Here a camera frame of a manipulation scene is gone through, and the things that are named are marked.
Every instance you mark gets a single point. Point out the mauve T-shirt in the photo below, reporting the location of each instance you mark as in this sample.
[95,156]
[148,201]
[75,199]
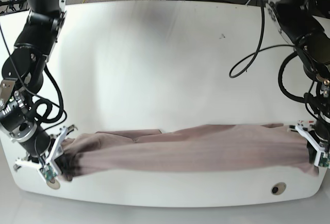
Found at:
[205,148]

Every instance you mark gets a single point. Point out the left table grommet hole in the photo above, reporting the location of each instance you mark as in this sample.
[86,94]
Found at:
[53,184]

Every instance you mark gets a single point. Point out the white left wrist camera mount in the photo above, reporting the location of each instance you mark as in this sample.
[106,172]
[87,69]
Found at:
[308,133]

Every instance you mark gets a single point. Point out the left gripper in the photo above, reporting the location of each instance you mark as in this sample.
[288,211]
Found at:
[321,127]

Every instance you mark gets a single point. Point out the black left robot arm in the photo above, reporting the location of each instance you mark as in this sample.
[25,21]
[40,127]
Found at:
[311,44]

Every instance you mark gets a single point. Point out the table grommet hole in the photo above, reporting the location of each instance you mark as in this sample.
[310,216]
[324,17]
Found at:
[278,188]
[53,184]

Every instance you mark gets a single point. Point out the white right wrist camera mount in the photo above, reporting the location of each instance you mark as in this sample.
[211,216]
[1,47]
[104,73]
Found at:
[46,166]

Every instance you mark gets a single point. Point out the red tape rectangle marking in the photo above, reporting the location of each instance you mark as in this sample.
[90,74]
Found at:
[306,122]

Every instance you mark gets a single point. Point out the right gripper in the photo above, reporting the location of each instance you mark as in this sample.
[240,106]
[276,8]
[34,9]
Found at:
[18,123]

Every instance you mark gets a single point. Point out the right table grommet hole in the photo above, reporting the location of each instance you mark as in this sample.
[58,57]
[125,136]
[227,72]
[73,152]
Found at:
[278,188]

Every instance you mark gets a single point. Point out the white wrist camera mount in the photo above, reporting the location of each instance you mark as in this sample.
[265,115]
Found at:
[308,133]
[46,166]

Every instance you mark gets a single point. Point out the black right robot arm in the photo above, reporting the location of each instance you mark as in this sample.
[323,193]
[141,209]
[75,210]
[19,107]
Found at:
[26,65]

